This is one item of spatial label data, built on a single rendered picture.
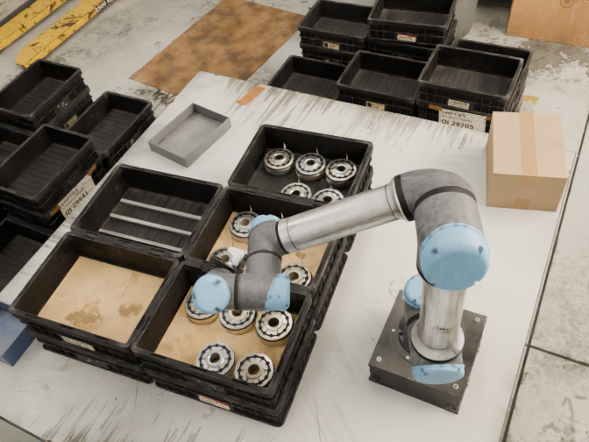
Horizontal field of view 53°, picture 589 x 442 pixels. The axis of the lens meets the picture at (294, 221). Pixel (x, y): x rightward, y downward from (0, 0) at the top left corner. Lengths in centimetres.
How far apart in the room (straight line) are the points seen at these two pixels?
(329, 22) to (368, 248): 190
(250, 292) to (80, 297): 81
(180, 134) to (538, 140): 134
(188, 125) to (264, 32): 191
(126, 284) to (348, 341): 68
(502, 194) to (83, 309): 135
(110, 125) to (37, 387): 160
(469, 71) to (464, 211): 196
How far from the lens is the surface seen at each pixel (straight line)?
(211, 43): 426
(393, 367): 161
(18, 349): 200
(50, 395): 191
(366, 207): 116
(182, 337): 169
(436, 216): 105
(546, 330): 267
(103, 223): 204
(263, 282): 118
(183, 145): 240
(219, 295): 116
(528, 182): 200
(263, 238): 125
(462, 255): 103
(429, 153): 224
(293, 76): 336
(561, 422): 251
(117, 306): 181
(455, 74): 296
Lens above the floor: 224
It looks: 50 degrees down
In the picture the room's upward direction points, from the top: 10 degrees counter-clockwise
